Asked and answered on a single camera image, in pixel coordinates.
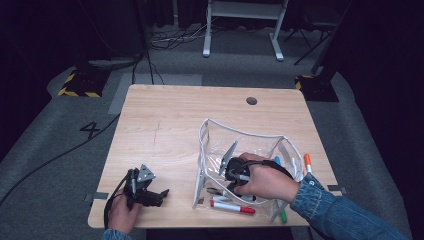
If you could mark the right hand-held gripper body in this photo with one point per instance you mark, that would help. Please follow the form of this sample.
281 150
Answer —
236 170

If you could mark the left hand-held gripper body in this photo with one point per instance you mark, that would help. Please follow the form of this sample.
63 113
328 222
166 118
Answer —
145 173

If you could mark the black marker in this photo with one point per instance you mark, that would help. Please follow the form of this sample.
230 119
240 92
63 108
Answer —
220 199

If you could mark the red marker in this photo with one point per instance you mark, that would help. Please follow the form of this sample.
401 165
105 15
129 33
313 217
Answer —
233 208

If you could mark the clear plastic zipper bag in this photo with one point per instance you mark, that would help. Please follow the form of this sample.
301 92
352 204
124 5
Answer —
253 143

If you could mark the light blue marker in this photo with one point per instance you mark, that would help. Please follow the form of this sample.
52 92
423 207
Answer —
277 161

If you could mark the orange marker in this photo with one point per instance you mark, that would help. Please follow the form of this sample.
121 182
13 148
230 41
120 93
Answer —
308 160

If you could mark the person's right hand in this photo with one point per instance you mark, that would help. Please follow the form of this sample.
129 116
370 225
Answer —
270 181

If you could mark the person's left hand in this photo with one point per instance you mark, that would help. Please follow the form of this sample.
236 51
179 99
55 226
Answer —
121 215

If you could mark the grey tape strip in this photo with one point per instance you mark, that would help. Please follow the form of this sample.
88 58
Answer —
337 188
96 196

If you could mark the black striped stand base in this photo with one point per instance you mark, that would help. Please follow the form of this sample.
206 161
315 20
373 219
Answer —
320 90
83 83

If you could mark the grey stand base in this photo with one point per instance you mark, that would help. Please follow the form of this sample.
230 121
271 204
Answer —
110 63

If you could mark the black folding stand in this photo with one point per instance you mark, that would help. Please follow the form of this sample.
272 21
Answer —
313 48

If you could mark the white metal desk frame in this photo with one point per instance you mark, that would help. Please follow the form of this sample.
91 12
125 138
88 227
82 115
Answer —
245 10

